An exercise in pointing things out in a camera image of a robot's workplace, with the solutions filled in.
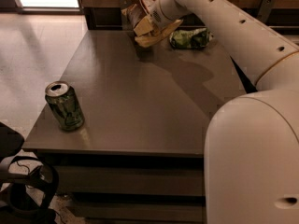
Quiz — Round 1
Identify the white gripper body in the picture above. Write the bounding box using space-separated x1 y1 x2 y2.
149 0 177 29

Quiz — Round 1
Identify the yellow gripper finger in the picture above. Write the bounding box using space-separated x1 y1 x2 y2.
134 16 155 36

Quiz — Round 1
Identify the brown chip bag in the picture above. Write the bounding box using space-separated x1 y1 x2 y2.
121 0 184 49

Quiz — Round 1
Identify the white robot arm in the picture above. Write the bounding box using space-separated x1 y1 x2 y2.
149 0 299 224

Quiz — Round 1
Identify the green chip bag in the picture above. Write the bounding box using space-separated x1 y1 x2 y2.
169 28 212 49

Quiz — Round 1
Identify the green soda can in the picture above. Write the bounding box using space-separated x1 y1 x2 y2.
45 81 85 132

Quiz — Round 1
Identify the grey drawer cabinet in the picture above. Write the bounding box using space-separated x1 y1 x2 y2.
24 31 243 224

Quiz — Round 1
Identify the upper grey drawer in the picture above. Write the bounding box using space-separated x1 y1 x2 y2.
56 166 204 197

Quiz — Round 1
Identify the grey drawer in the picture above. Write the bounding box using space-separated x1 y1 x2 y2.
56 166 204 197
67 202 206 223

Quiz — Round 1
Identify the lower grey drawer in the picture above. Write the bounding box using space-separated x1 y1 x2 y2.
67 202 206 223

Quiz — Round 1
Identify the right metal bracket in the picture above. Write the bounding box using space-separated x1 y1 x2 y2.
256 0 277 23

